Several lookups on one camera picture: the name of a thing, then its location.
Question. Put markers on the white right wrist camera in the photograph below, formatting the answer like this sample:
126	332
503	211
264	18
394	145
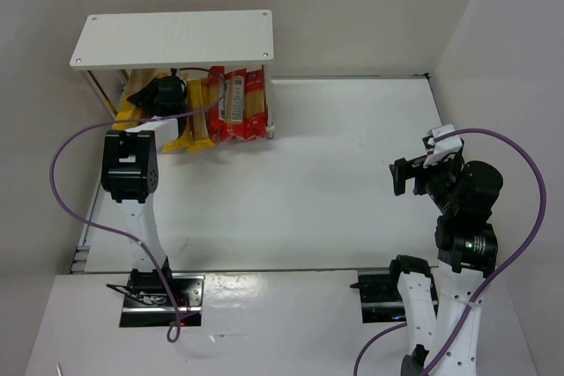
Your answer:
440	143

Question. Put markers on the red spaghetti bag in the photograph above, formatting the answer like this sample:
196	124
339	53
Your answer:
216	125
255	110
236	103

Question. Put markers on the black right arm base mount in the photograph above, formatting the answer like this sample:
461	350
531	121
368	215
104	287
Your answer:
380	302

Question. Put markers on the yellow spaghetti bag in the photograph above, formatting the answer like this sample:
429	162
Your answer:
138	80
183	140
200	138

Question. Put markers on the red spaghetti bag left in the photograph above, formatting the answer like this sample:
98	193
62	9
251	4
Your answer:
216	125

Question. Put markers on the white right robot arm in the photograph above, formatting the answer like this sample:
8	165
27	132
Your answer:
442	308

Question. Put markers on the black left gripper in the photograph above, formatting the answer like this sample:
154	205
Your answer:
144	95

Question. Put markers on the red spaghetti bag rightmost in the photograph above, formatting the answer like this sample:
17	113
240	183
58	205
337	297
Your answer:
255	110

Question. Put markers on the red spaghetti bag middle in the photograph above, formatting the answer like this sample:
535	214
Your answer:
236	103

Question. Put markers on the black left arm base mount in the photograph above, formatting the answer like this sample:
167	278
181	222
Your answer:
146	304

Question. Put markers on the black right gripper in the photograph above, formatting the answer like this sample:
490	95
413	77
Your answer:
417	174

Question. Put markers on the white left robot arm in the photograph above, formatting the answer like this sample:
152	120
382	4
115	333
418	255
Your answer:
130	175

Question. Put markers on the white two-tier shelf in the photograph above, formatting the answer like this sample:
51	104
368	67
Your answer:
165	40

